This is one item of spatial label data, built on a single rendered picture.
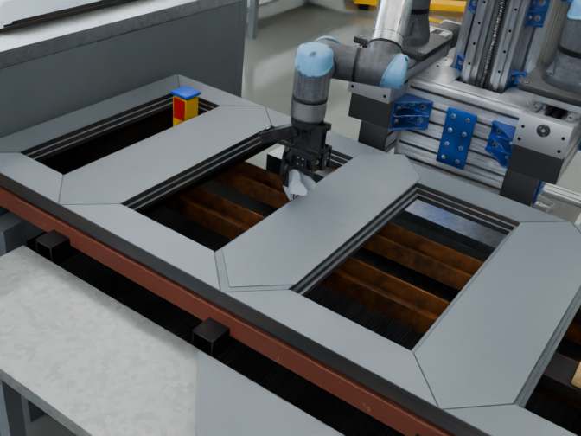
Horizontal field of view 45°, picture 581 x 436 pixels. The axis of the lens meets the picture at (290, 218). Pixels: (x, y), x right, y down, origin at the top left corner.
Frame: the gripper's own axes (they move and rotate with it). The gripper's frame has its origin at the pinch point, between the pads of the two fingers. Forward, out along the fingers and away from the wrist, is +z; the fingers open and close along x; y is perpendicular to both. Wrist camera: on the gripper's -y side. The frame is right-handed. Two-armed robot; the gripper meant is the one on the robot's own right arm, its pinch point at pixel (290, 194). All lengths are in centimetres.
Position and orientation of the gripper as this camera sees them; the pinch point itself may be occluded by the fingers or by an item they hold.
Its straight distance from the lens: 162.1
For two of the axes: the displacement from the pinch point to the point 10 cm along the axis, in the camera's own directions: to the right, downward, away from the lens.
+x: 5.7, -3.9, 7.2
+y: 8.2, 3.7, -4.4
